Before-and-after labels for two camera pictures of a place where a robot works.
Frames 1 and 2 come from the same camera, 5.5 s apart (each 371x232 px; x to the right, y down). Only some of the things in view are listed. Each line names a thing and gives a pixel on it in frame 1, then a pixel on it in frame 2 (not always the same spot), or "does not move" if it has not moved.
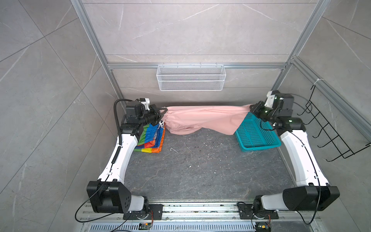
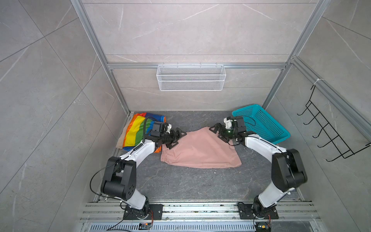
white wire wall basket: x=191 y=78 does not move
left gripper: x=156 y=115 -> x=175 y=137
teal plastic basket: x=254 y=133 does not move
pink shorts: x=223 y=120 -> x=202 y=148
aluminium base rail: x=206 y=217 does not move
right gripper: x=256 y=110 -> x=222 y=127
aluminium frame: x=292 y=63 does not move
